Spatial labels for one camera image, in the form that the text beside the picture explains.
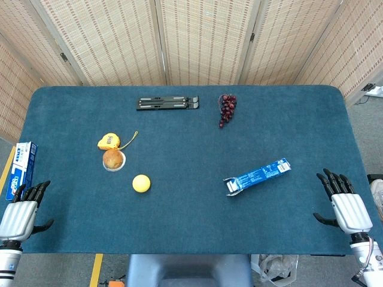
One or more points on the yellow floor tape strip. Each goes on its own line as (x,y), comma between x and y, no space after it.
(96,269)
(7,170)

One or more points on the yellow ball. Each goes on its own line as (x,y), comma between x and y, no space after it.
(141,183)

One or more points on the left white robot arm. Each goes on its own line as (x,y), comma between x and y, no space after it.
(7,260)

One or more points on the grey blue robot body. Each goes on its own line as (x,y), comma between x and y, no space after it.
(188,269)

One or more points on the black folding laptop stand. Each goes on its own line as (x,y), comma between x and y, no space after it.
(167,103)

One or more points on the white sneaker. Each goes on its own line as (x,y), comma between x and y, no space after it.
(377,191)

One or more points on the black screen hinge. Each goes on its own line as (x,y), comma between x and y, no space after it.
(63,57)
(367,87)
(252,37)

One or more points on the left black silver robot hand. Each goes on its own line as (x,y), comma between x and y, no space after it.
(18,216)

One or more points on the yellow tape measure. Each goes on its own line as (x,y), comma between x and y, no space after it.
(109,142)

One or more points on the orange fruit jelly cup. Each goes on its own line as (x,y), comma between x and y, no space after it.
(113,160)

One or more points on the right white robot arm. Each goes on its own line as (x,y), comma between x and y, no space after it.
(372,276)

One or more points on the clear plastic bag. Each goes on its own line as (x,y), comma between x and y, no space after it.
(273,267)

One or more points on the orange black device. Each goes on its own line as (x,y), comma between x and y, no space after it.
(115,284)

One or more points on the woven folding screen panel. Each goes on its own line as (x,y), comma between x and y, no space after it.
(12,89)
(206,39)
(353,45)
(284,39)
(104,39)
(30,39)

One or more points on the blue white carton box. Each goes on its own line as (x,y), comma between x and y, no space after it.
(21,167)

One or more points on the blue carpet table cover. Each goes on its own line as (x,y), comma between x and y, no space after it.
(191,215)

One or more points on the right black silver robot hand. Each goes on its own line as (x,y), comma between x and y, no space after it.
(350,212)

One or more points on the dark red grape bunch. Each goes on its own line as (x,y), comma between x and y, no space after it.
(227,109)

